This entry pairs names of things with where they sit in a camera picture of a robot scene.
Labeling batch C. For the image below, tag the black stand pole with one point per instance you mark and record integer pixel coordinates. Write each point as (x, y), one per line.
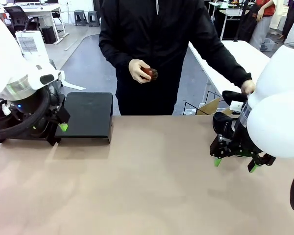
(240, 20)

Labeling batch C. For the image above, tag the black metal shoe stand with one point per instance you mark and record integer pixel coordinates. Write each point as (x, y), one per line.
(54, 141)
(88, 115)

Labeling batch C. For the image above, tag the black office chair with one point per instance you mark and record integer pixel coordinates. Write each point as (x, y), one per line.
(18, 17)

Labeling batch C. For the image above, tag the white paper shoe stuffing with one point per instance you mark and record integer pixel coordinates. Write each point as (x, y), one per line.
(7, 108)

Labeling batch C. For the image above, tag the wooden top desk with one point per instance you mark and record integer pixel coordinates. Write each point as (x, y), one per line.
(235, 12)

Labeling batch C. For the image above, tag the person in black jacket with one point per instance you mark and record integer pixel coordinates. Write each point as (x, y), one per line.
(149, 36)

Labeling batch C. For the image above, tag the person's left forearm black sleeve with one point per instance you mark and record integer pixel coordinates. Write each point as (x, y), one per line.
(231, 66)

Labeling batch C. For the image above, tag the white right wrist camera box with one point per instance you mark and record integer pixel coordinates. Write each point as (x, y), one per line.
(236, 105)

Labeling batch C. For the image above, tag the person in red shirt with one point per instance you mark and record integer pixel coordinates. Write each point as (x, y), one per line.
(259, 31)

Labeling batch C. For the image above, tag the grey storage bin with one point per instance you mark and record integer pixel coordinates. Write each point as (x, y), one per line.
(268, 45)

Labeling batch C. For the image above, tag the white paper sheet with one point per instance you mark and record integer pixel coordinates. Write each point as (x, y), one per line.
(74, 86)

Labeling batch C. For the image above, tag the brown cardboard box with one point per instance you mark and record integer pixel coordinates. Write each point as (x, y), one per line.
(209, 106)

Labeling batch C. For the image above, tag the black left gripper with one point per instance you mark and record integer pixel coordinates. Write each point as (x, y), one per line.
(27, 107)

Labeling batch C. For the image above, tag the white folding table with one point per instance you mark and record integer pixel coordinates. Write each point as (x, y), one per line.
(250, 52)

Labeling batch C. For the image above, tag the person's right hand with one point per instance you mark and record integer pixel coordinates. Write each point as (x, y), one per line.
(136, 69)

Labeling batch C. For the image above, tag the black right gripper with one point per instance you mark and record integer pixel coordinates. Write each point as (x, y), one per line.
(235, 147)

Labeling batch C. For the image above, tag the person in beige top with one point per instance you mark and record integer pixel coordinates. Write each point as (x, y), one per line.
(278, 14)

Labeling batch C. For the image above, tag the red-brown wooden shoe brush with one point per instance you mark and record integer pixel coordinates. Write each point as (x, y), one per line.
(152, 74)

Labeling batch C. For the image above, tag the person's right forearm black sleeve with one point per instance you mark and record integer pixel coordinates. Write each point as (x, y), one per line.
(115, 58)

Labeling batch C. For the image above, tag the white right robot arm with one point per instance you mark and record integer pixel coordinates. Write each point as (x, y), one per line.
(279, 98)

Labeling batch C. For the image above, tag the black computer tower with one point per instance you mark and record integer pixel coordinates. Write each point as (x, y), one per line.
(49, 34)

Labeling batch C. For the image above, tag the person in dark clothes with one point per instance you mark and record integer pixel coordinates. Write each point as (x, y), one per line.
(290, 19)

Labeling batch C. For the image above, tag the white office desk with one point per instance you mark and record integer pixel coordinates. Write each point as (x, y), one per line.
(46, 8)

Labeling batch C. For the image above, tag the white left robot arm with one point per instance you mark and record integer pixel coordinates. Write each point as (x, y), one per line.
(9, 54)

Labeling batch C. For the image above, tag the person's left hand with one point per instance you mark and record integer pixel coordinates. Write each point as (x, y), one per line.
(248, 86)

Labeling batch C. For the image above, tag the white air purifier appliance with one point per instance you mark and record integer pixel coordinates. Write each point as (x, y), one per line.
(39, 46)

